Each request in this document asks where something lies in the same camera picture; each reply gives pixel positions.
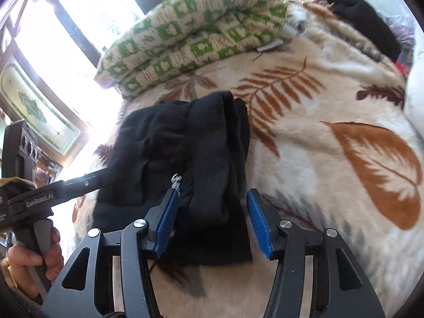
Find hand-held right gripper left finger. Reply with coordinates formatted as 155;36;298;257
41;189;181;318

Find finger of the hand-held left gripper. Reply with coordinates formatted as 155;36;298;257
63;166;118;200

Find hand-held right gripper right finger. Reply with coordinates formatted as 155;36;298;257
247;189;386;318

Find black pants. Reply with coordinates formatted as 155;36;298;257
93;91;254;267

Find person's left forearm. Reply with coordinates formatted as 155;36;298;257
0;257;43;318

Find person's left hand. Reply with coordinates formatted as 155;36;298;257
7;227;65;293

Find leaf print fleece blanket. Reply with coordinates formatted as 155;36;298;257
63;0;424;318

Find window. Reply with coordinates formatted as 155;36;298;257
0;0;213;133

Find green patterned pillow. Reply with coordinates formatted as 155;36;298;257
94;0;289;99

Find white floral quilt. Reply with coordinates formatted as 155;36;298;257
402;53;424;130

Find black cloth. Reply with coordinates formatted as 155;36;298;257
306;0;403;63

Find clear plastic bag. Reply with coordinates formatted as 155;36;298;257
384;7;418;73

